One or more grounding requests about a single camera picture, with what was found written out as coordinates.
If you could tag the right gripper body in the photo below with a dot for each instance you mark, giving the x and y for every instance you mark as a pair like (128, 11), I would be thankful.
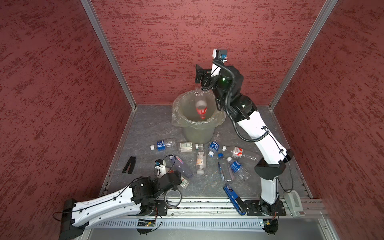
(210, 81)

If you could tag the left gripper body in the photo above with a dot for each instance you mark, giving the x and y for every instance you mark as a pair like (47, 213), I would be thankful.
(179, 182)

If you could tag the purple Ganten bottle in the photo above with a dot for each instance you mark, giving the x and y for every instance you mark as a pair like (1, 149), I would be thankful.
(177, 164)

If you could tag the red label cola bottle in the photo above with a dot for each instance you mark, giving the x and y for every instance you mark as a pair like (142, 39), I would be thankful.
(201, 103)

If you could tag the orange label clear bottle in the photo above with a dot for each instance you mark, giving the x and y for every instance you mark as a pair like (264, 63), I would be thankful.
(201, 162)

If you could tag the blue cap clear bottle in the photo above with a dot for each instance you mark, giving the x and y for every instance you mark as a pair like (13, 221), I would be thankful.
(226, 169)

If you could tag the Wahaha red white bottle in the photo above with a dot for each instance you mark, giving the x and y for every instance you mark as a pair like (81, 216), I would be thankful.
(240, 154)

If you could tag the Pocari blue label bottle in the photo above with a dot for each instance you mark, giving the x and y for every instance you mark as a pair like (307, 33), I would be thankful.
(238, 169)

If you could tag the red white label bottle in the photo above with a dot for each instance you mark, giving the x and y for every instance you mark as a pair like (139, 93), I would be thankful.
(184, 182)

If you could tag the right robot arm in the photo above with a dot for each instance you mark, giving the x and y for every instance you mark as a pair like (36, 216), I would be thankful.
(226, 82)

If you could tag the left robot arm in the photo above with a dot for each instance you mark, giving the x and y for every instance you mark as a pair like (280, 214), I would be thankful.
(137, 198)

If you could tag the clear plastic bin liner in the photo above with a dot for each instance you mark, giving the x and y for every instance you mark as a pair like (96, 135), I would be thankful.
(219, 116)

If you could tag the blue label bottle by bin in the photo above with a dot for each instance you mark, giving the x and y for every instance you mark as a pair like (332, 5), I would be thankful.
(214, 145)

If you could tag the blue label bottle far left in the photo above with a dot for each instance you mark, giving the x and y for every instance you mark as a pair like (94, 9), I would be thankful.
(162, 145)

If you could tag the black stapler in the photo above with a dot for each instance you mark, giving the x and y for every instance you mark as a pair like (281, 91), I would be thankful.
(130, 165)

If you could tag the blue utility knife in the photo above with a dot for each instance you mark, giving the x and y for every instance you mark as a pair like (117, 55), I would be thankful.
(237, 202)

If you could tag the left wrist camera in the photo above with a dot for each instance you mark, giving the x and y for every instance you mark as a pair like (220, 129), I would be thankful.
(160, 169)

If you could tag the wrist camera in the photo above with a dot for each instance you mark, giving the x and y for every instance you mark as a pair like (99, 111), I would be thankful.
(219, 57)
(160, 169)

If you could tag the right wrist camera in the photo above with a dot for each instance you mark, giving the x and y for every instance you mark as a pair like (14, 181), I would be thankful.
(219, 57)

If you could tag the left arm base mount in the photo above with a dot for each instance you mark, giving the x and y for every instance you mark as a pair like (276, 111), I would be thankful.
(157, 208)

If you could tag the aluminium front rail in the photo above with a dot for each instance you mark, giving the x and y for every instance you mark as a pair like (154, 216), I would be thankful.
(219, 208)

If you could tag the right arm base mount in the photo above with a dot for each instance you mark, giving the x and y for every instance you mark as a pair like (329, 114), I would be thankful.
(263, 209)

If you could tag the white slotted cable duct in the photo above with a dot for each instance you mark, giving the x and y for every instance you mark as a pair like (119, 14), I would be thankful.
(191, 224)

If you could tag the left aluminium corner post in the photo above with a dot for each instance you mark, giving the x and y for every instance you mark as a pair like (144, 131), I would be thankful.
(96, 24)

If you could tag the aluminium corner post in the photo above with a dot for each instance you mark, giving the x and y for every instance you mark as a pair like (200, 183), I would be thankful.
(317, 26)
(96, 24)

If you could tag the right aluminium corner post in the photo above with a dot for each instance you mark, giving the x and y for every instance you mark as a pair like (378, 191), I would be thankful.
(317, 26)

